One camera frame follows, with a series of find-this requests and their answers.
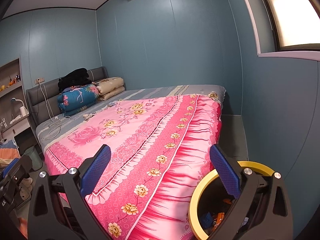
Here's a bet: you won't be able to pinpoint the white hanging charging cable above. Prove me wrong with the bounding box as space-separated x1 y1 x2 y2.
37 82 66 123

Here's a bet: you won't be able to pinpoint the beige folded quilt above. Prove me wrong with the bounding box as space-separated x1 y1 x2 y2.
96 77 125 102

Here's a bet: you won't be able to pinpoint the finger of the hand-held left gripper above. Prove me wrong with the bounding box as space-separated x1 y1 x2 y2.
4 154 33 178

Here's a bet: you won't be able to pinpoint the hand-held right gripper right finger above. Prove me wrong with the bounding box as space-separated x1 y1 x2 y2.
209 144 293 240

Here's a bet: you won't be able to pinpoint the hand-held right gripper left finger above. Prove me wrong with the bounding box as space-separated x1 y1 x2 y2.
27 144 112 240

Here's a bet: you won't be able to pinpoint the blue wrapper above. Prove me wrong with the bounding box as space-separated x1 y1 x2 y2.
201 212 213 227

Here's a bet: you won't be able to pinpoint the pale green wastebasket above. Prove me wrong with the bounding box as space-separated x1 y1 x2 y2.
24 145 43 170

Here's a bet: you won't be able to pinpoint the white desk lamp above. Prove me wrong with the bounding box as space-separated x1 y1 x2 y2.
10 98 27 117

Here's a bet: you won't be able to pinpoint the pink floral blanket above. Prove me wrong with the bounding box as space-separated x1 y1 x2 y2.
44 94 222 240

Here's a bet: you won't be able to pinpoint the white coiled cable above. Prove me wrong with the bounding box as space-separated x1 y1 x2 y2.
40 119 63 140

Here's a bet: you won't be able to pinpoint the white shoes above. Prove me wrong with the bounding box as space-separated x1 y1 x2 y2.
19 177 33 200

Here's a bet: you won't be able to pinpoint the black folded clothes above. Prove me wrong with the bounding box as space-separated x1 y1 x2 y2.
58 68 93 90

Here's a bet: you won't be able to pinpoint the window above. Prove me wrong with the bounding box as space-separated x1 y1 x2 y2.
236 0 320 62

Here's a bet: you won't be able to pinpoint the blue floral folded quilt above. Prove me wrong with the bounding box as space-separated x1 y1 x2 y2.
57 84 99 117

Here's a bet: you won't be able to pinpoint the black bin with yellow rim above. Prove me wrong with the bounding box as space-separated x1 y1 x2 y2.
188 160 275 240

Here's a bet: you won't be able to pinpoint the white shelf cabinet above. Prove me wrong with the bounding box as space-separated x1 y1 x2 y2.
0 58 32 143

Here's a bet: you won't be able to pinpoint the pile of clothes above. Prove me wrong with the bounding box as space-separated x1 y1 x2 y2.
0 140 20 167

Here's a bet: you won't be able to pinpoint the grey upholstered headboard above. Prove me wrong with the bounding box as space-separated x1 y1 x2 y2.
26 66 108 130

